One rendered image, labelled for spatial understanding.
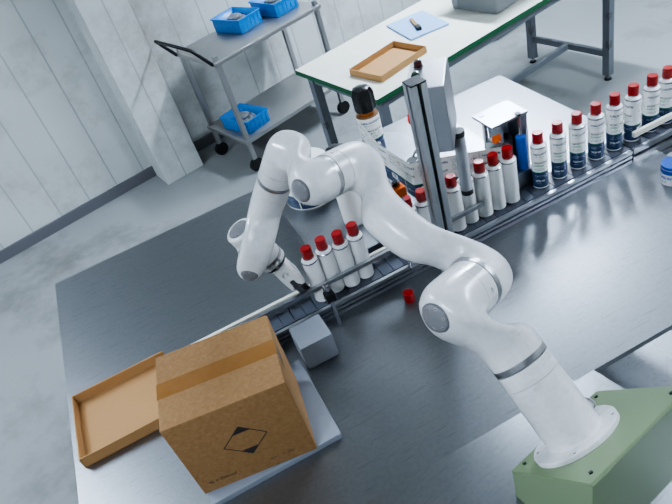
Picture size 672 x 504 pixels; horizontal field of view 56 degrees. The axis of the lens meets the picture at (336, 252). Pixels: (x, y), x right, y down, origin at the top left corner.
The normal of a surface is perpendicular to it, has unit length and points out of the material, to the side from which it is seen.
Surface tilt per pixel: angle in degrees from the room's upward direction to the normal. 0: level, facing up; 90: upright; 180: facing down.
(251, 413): 90
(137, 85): 90
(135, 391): 0
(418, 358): 0
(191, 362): 0
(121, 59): 90
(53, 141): 90
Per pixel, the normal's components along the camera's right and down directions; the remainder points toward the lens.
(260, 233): 0.19, 0.07
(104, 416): -0.25, -0.75
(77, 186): 0.58, 0.40
